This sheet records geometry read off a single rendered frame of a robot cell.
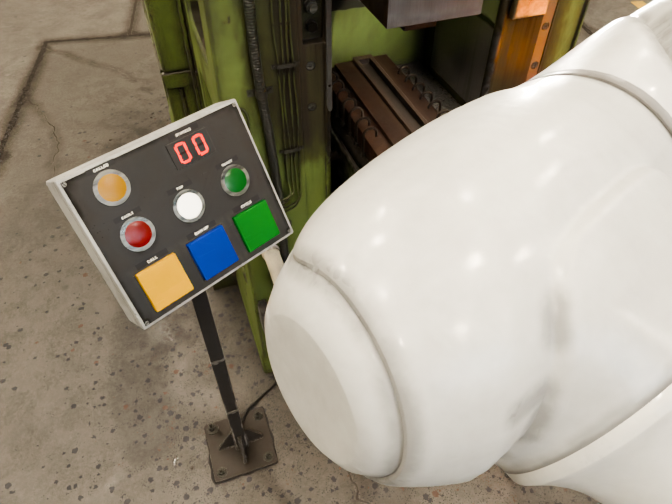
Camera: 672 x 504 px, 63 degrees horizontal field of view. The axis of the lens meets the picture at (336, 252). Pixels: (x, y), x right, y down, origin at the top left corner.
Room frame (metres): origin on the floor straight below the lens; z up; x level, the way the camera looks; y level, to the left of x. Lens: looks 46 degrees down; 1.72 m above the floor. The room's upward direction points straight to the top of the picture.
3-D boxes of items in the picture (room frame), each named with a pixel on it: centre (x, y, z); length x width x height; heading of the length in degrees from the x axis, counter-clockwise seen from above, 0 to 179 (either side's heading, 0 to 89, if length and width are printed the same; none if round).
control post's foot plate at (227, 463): (0.77, 0.31, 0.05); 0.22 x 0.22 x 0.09; 20
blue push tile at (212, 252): (0.68, 0.22, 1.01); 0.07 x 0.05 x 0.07; 135
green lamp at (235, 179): (0.78, 0.18, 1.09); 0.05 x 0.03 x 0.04; 110
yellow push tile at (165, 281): (0.61, 0.29, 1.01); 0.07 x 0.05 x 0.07; 135
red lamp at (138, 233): (0.64, 0.33, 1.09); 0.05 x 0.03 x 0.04; 110
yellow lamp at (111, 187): (0.67, 0.36, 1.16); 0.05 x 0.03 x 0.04; 110
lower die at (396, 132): (1.23, -0.12, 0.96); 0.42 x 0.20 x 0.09; 20
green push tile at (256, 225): (0.75, 0.15, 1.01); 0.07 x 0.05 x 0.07; 135
